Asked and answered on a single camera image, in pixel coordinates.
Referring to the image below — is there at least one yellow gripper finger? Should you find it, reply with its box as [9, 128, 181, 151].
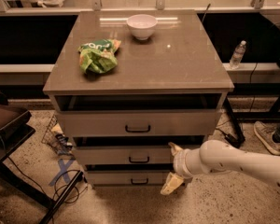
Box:
[161, 172, 184, 195]
[168, 142, 182, 156]

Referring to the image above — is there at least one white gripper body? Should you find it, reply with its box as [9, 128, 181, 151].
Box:
[174, 149, 192, 179]

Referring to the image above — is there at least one grey drawer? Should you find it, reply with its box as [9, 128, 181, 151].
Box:
[85, 171, 169, 186]
[56, 110, 221, 137]
[73, 146, 174, 165]

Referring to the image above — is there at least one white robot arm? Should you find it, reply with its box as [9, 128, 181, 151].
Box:
[161, 140, 280, 195]

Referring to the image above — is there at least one grey drawer cabinet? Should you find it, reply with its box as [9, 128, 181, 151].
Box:
[44, 10, 233, 174]

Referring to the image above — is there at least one black stand leg right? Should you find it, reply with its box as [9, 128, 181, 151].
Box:
[223, 99, 245, 148]

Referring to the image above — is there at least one grey sneaker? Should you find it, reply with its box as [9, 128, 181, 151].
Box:
[254, 121, 280, 156]

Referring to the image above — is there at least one clear plastic water bottle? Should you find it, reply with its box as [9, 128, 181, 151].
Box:
[230, 40, 246, 69]

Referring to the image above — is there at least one green chip bag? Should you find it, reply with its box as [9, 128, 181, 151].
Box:
[78, 39, 121, 74]

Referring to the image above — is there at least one white ceramic bowl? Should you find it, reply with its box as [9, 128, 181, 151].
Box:
[126, 14, 158, 40]

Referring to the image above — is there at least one dark chair at left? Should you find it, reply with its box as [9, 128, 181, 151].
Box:
[0, 92, 83, 224]

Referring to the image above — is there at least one black cable on floor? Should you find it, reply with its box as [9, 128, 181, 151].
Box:
[7, 156, 89, 205]

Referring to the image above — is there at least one wire basket with items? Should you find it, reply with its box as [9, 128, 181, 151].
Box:
[41, 116, 72, 157]

